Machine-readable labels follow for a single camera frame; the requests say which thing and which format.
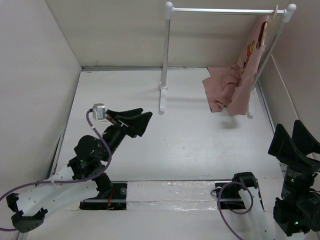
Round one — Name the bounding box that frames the white clothes rack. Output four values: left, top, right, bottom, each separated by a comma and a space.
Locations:
157, 1, 298, 118

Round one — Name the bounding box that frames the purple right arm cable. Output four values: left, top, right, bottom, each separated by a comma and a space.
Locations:
216, 181, 252, 240

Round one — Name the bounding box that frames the pink t shirt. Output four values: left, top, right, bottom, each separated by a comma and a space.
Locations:
202, 15, 270, 116

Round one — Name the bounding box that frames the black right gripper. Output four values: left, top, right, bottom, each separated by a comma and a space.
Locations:
268, 116, 320, 203

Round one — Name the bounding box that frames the beige wooden hanger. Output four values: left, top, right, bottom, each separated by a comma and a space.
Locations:
257, 5, 279, 49

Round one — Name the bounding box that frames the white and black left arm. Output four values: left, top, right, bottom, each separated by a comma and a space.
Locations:
1, 103, 153, 233

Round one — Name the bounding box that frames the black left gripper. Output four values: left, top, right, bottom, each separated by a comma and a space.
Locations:
99, 108, 152, 162

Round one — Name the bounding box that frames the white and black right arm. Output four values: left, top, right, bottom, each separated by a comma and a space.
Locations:
268, 120, 320, 237

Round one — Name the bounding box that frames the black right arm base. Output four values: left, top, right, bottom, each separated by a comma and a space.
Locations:
210, 180, 245, 210

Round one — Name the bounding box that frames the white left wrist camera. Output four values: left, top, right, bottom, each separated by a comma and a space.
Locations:
92, 103, 107, 122

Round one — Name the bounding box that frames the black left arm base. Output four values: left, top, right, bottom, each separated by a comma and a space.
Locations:
79, 181, 128, 211

